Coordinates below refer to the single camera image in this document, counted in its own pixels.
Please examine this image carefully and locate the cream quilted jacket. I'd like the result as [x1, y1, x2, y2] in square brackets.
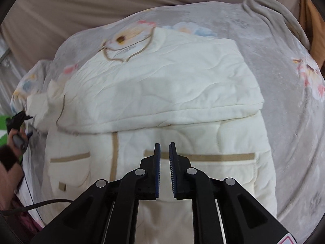
[28, 27, 277, 243]

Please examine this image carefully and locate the maroon clothing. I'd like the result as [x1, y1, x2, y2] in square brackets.
[7, 196, 42, 235]

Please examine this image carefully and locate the person's left hand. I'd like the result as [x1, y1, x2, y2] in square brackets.
[0, 128, 26, 210]

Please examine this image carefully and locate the green object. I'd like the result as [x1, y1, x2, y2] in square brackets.
[0, 115, 9, 146]

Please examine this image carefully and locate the beige curtain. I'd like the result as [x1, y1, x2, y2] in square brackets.
[1, 0, 300, 70]

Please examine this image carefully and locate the grey floral blanket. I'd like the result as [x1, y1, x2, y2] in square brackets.
[11, 0, 324, 243]

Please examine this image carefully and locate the orange fabric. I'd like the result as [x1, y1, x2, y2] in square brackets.
[299, 0, 324, 69]

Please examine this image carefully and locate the black cable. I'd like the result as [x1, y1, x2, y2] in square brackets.
[0, 199, 75, 217]

